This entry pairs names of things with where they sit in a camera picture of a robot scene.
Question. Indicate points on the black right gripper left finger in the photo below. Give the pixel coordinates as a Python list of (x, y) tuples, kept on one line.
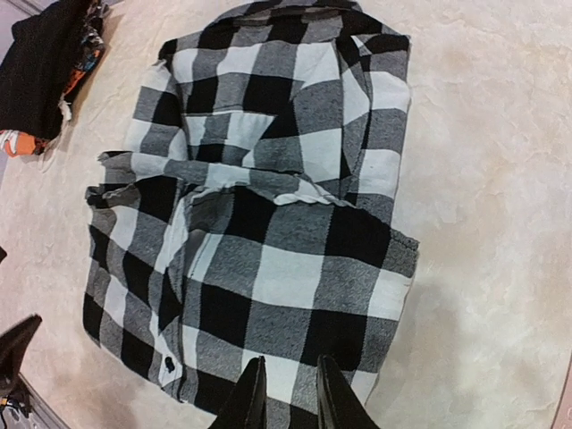
[(246, 406)]

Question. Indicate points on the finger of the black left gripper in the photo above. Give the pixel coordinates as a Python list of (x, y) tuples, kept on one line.
[(13, 346)]

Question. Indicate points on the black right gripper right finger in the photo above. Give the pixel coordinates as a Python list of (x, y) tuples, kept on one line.
[(337, 405)]

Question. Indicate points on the black white checked shirt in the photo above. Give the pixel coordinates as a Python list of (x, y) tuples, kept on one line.
[(249, 212)]

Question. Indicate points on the black t-shirt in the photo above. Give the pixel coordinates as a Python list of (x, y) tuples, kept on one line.
[(37, 67)]

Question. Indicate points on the colourful patterned folded shorts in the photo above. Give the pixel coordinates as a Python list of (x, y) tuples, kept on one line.
[(92, 48)]

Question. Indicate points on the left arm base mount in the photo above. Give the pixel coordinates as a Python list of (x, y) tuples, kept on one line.
[(15, 397)]

